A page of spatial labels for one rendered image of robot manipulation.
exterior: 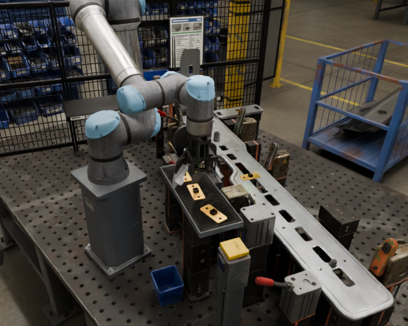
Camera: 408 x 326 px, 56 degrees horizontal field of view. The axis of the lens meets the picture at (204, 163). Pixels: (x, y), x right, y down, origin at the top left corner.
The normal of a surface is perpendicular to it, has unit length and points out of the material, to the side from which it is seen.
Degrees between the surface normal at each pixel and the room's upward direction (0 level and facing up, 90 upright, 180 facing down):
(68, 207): 0
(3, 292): 0
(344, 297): 0
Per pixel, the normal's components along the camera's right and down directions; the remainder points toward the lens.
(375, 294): 0.03, -0.85
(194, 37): 0.39, 0.49
